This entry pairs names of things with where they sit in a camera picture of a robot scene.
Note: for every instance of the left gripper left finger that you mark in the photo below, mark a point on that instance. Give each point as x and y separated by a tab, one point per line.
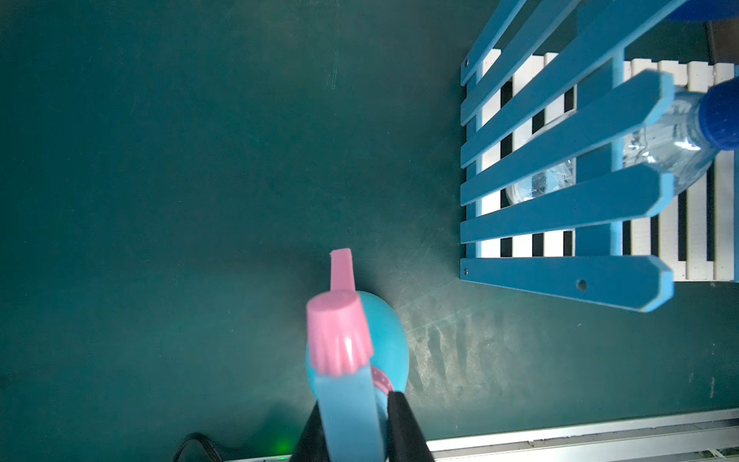
311	446

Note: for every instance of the aluminium front rail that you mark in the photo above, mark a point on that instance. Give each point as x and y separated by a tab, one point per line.
702	436

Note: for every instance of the blue white slatted shelf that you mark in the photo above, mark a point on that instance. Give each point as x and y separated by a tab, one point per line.
551	209

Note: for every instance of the clear blue-capped spray bottle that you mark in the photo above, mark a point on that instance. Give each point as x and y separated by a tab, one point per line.
689	135

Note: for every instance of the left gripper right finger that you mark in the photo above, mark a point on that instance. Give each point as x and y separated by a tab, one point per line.
406	442

